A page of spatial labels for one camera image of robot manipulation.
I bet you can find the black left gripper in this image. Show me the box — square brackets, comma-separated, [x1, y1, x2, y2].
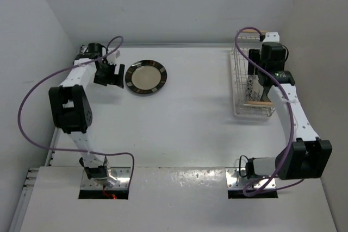
[95, 61, 124, 88]

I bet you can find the black rimmed cream plate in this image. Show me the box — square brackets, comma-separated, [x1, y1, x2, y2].
[125, 60, 167, 96]

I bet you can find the blue floral plate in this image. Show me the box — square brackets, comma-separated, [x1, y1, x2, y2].
[246, 74, 264, 102]

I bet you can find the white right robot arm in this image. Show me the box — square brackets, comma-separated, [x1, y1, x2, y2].
[248, 42, 332, 180]

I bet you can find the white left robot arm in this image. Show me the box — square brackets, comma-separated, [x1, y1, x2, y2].
[48, 43, 125, 187]

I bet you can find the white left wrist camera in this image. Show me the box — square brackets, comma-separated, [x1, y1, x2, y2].
[107, 50, 120, 64]

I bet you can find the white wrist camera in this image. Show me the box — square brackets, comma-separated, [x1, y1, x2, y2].
[263, 32, 280, 43]
[107, 50, 120, 64]

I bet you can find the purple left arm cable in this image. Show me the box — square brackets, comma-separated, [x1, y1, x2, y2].
[17, 35, 135, 184]

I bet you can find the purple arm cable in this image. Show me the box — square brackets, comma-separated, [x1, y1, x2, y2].
[234, 27, 305, 197]
[17, 35, 135, 184]

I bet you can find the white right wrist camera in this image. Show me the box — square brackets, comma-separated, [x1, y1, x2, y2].
[263, 32, 280, 43]

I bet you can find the white wire dish rack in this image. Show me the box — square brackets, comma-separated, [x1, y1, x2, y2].
[229, 29, 274, 119]

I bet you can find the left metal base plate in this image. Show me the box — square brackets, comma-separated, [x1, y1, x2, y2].
[80, 167, 132, 190]

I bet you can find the metal base plate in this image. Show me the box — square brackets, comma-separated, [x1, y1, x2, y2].
[80, 167, 132, 190]
[225, 167, 269, 191]

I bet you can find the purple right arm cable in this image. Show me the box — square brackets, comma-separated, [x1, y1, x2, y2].
[234, 27, 305, 197]

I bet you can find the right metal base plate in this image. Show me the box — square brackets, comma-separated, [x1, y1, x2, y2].
[225, 167, 269, 191]

